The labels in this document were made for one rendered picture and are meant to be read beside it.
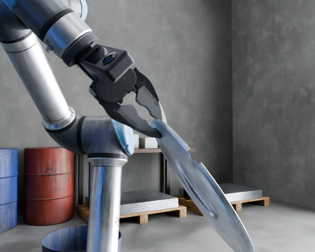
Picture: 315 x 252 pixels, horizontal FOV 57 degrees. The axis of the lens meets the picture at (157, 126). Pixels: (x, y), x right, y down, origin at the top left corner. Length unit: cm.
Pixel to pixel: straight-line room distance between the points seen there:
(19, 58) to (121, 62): 35
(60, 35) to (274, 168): 477
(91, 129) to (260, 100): 460
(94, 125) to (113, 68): 44
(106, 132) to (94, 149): 6
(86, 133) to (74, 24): 40
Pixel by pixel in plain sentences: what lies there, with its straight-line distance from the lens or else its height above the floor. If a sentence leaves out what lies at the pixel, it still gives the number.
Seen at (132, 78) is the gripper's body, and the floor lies 113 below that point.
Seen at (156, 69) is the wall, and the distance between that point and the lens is 488.
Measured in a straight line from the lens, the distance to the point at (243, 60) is 569.
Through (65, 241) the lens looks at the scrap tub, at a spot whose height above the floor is 40.
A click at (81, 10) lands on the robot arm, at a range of 65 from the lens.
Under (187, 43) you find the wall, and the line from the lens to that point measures 533.
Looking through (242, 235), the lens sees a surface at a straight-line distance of 44.
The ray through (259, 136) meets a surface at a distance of 527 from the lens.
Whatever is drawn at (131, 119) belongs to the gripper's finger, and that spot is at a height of 106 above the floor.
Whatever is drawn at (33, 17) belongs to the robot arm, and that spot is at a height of 122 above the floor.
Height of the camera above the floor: 103
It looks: 2 degrees up
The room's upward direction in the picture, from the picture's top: straight up
